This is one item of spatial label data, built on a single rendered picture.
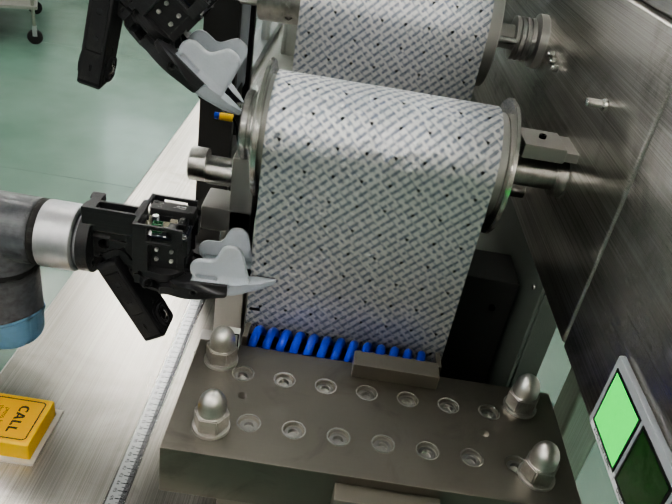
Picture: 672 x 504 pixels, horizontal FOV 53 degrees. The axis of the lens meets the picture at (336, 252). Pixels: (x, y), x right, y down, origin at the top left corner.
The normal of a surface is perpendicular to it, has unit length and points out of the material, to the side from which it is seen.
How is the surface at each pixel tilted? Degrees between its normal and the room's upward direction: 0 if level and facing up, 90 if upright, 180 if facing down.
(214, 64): 90
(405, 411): 0
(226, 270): 90
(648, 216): 90
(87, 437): 0
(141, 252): 90
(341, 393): 0
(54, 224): 44
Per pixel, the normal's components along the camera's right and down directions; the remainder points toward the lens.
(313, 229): -0.06, 0.52
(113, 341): 0.15, -0.84
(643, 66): -0.99, -0.16
